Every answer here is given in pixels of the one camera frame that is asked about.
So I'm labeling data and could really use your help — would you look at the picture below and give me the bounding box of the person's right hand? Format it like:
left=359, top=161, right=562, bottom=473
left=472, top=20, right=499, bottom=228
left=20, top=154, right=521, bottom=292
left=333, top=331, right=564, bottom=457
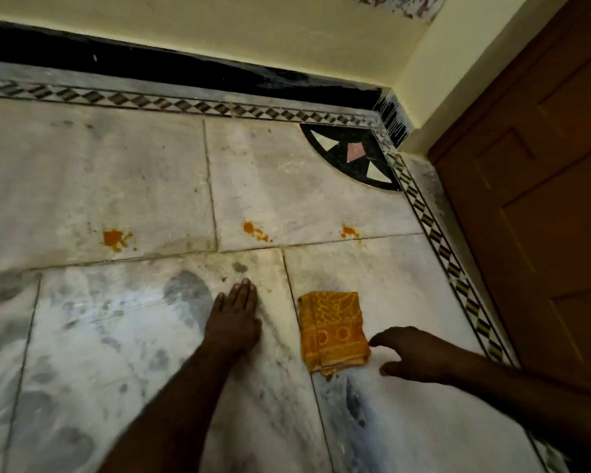
left=368, top=326, right=469, bottom=386

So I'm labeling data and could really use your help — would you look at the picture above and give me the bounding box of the person's left hand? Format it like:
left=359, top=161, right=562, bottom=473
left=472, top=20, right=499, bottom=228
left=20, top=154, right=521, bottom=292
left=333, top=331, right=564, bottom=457
left=203, top=278, right=263, bottom=358

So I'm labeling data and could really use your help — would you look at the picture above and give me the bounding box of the person's left forearm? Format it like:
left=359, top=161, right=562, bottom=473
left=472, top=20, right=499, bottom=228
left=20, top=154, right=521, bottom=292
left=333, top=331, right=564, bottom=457
left=97, top=342, right=244, bottom=473

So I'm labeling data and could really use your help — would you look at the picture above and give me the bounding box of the person's right forearm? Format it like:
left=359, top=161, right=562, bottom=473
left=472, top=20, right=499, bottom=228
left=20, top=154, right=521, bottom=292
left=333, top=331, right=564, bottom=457
left=450, top=350, right=591, bottom=471

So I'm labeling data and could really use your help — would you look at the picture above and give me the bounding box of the orange patterned folded cloth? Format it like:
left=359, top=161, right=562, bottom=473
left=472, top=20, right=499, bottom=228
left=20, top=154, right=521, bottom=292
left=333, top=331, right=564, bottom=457
left=297, top=291, right=371, bottom=377

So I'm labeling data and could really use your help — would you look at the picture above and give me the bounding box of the brown wooden door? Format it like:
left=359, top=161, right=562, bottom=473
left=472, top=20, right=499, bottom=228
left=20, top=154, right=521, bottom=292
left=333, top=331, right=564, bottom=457
left=427, top=0, right=591, bottom=402

